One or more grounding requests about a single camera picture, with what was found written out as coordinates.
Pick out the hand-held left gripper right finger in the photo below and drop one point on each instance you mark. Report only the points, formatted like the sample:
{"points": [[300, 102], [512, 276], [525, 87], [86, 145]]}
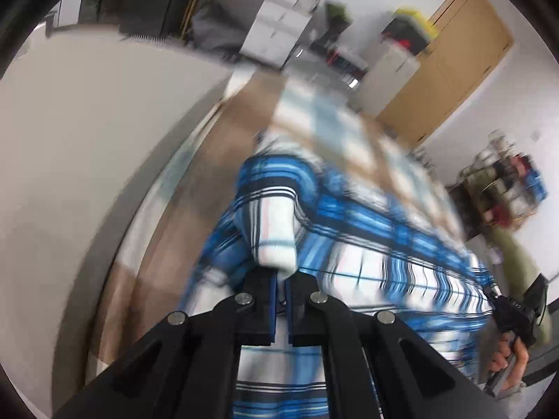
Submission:
{"points": [[290, 310]]}

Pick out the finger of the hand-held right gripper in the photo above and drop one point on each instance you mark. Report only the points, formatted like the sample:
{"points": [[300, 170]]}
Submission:
{"points": [[491, 294]]}

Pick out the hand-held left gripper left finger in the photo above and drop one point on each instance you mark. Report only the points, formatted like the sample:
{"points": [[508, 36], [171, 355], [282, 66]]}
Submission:
{"points": [[271, 310]]}

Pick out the blue plaid shirt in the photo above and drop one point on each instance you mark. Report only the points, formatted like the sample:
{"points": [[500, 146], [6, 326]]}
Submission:
{"points": [[349, 235]]}

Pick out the person's right hand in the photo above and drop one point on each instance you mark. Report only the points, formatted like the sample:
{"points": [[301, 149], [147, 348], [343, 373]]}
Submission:
{"points": [[519, 362]]}

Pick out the olive green pillow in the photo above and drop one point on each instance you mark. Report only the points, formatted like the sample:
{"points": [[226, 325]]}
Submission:
{"points": [[515, 262]]}

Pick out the wooden shoe rack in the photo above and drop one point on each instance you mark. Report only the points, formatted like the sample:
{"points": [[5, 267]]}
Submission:
{"points": [[502, 192]]}

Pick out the group of assorted shoes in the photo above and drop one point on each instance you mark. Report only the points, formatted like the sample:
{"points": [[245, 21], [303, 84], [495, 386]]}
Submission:
{"points": [[515, 174]]}

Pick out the brown white checkered bedsheet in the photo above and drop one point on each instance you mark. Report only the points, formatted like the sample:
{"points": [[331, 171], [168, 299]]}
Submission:
{"points": [[305, 113]]}

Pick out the wooden door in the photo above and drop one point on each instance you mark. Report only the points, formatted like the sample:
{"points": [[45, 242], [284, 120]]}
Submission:
{"points": [[458, 65]]}

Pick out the silver suitcase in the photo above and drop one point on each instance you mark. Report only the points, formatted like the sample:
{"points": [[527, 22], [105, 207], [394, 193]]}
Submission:
{"points": [[314, 76]]}

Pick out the white cabinet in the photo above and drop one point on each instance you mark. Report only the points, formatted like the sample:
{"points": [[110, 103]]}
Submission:
{"points": [[384, 78]]}

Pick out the grey blanket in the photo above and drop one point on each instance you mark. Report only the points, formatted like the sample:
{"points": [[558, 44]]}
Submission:
{"points": [[87, 139]]}

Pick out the black box with red print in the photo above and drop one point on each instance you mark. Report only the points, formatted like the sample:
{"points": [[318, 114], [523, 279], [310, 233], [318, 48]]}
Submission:
{"points": [[340, 52]]}

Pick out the black shoe box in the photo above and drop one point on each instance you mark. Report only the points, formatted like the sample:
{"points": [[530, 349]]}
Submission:
{"points": [[404, 35]]}

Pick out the white drawer unit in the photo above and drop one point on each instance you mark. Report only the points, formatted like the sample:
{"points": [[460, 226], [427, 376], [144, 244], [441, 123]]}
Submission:
{"points": [[275, 35]]}

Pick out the yellow shoe box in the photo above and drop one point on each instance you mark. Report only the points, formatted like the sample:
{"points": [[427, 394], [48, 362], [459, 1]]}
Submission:
{"points": [[419, 19]]}

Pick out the dark grey cloth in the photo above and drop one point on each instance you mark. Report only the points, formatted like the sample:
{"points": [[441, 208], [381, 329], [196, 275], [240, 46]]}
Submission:
{"points": [[218, 26]]}

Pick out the dark wrapped flower bouquet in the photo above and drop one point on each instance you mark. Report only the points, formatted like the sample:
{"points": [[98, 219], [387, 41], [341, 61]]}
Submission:
{"points": [[336, 11]]}

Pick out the black refrigerator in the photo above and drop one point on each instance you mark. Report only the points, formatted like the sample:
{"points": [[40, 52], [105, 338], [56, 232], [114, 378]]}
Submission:
{"points": [[148, 0]]}

